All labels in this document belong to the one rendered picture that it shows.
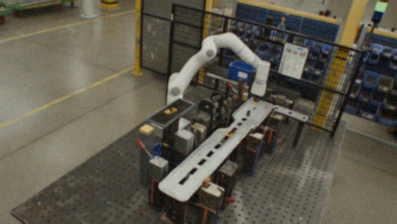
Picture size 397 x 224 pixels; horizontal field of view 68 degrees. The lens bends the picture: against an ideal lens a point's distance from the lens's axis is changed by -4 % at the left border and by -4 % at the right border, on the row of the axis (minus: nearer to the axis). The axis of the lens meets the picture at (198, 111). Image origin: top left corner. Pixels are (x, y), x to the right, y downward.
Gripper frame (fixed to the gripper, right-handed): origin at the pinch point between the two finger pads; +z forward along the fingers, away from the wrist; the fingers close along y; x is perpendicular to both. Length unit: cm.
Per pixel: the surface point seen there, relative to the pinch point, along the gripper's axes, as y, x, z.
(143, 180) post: -33, -99, 33
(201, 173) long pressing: 5, -93, 9
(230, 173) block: 20, -86, 6
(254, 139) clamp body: 17.1, -43.3, 7.3
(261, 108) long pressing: 4.5, 6.4, 9.3
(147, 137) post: -31, -99, -3
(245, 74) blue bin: -25.2, 35.4, -2.6
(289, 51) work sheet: 5, 54, -29
